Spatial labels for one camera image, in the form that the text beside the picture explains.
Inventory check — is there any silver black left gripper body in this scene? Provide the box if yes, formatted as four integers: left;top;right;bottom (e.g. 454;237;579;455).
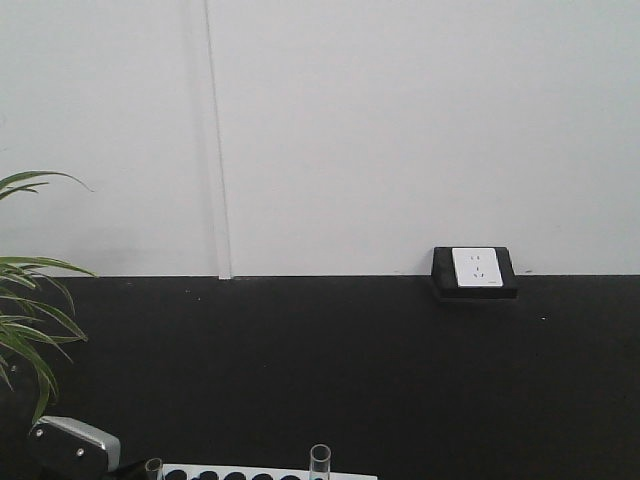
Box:
27;416;121;479

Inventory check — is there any glass test tube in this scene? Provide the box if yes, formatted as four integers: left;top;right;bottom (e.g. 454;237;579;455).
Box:
143;458;164;480
309;443;332;480

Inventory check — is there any white test tube rack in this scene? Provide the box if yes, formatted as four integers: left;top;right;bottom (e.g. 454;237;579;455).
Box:
160;463;379;480

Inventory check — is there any green potted plant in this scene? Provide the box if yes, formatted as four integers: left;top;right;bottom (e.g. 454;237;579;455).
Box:
0;171;98;427

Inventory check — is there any black and white power socket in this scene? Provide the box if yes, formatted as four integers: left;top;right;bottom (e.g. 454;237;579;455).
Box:
431;246;518;301

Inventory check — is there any white wall cable duct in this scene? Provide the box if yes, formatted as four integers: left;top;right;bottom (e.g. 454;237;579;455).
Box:
203;1;233;280

